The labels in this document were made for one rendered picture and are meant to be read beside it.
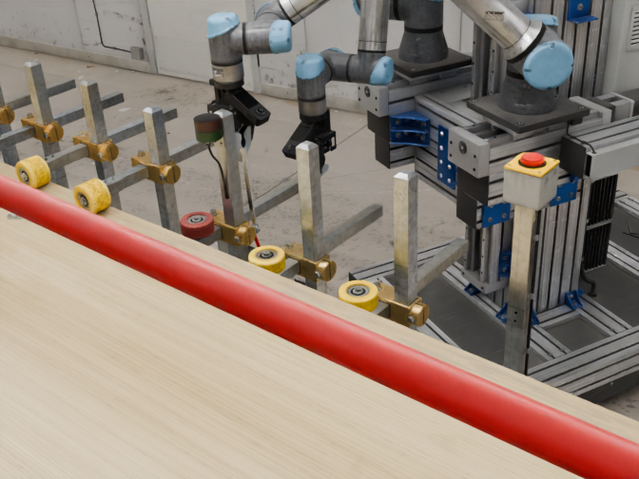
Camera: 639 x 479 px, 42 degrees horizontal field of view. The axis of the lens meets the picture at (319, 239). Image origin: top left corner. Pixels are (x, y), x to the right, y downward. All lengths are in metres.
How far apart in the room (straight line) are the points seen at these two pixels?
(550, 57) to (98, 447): 1.27
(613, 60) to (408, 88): 0.58
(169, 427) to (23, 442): 0.24
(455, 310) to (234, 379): 1.47
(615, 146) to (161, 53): 4.15
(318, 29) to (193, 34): 1.00
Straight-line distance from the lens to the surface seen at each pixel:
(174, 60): 5.86
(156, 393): 1.49
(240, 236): 2.01
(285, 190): 2.20
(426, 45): 2.54
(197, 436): 1.40
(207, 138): 1.88
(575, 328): 2.82
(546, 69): 2.00
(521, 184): 1.46
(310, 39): 5.07
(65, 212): 0.20
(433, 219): 3.83
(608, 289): 3.03
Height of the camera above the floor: 1.84
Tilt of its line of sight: 30 degrees down
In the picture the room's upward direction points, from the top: 3 degrees counter-clockwise
